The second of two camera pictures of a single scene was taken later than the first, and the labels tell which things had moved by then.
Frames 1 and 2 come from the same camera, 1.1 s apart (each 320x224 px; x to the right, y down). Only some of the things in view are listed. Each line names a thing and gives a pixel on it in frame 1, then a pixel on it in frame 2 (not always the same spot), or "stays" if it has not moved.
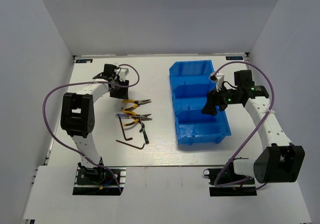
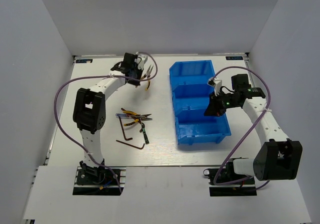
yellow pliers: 140,117 stays
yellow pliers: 138,103 -> 147,76
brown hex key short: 127,139 stays
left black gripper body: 121,89 -> 137,72
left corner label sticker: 84,60 stays
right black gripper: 209,107 stays
